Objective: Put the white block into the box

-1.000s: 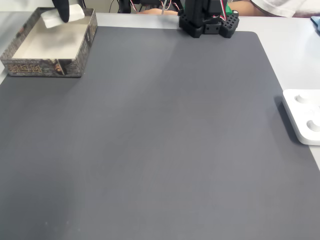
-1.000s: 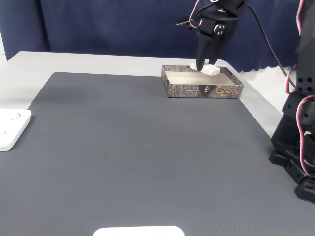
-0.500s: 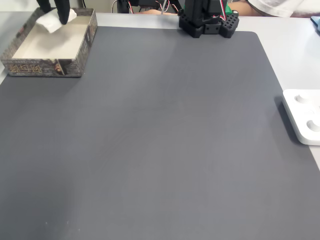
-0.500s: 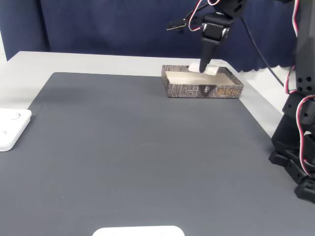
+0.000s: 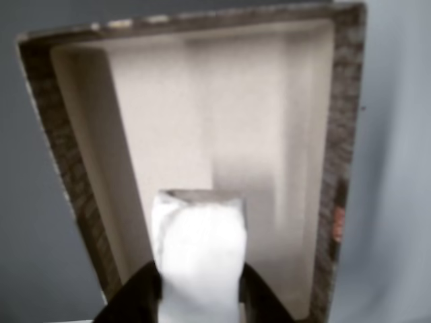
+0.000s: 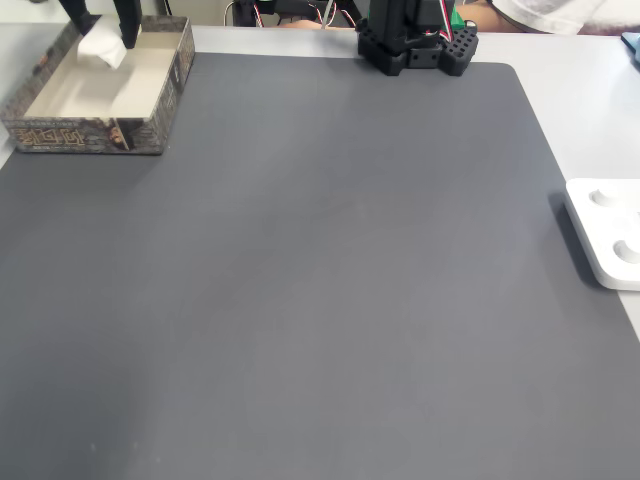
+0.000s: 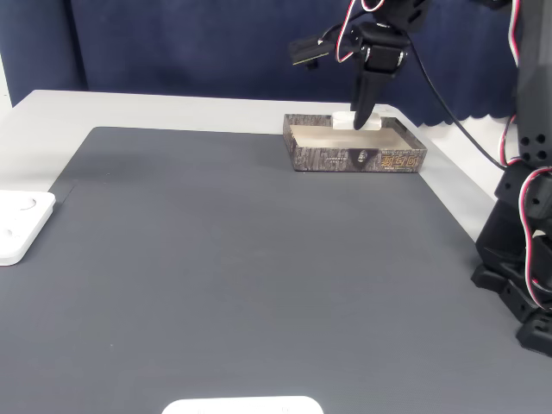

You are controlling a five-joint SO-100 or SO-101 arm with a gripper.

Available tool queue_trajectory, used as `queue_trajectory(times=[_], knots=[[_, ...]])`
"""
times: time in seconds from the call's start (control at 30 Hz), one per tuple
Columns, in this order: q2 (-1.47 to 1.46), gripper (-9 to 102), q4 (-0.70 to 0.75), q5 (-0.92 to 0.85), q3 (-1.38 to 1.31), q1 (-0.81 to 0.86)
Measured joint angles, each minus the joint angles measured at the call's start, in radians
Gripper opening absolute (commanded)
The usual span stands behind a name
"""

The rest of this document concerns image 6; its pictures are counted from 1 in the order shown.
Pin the patterned cardboard box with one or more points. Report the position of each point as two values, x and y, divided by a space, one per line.
100 125

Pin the blue object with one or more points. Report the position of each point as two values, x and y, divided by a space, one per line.
632 47

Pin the white block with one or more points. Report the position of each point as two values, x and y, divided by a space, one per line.
102 45

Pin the grey table mat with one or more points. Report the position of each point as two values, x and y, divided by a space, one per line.
300 275

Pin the white tray with round dimples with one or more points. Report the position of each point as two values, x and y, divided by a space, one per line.
610 230

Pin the person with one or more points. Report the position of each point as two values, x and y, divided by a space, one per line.
550 15

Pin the green clamp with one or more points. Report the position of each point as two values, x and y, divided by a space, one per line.
457 19

